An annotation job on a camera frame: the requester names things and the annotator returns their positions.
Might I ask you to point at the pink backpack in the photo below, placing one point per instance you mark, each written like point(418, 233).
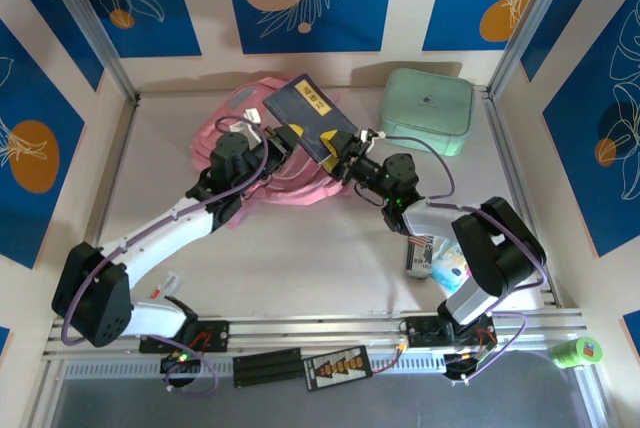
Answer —
point(295, 188)

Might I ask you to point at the green tape roll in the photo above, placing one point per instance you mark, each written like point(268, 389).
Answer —
point(575, 353)

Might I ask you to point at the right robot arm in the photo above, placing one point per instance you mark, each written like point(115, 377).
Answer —
point(495, 258)

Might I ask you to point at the black right controller board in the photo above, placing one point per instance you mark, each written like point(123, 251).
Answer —
point(462, 365)

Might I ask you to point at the black board yellow connectors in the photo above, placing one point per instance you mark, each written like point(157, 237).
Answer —
point(337, 368)

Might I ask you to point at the light blue tissue packet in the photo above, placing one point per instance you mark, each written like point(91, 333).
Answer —
point(450, 268)

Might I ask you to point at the mint green zip case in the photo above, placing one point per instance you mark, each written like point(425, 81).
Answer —
point(425, 108)

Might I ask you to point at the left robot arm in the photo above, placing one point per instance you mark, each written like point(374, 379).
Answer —
point(165, 228)

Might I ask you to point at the aluminium frame post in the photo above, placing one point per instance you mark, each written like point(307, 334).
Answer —
point(530, 13)
point(95, 28)

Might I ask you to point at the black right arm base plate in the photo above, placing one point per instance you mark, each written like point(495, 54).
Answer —
point(425, 333)

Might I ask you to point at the black controller board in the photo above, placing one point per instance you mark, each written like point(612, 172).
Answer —
point(175, 363)
point(462, 365)

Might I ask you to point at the black ribbed power block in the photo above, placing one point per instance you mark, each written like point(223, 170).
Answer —
point(267, 368)

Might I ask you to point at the black left controller board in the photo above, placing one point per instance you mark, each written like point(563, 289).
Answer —
point(175, 363)

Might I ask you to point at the navy blue thread-bound book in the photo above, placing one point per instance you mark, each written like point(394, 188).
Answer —
point(310, 115)

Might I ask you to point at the aluminium side rail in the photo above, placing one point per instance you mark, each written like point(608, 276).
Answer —
point(505, 148)

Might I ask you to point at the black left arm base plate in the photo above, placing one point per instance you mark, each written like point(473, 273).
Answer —
point(215, 335)

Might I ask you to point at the aluminium table rail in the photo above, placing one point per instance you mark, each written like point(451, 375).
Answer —
point(310, 328)

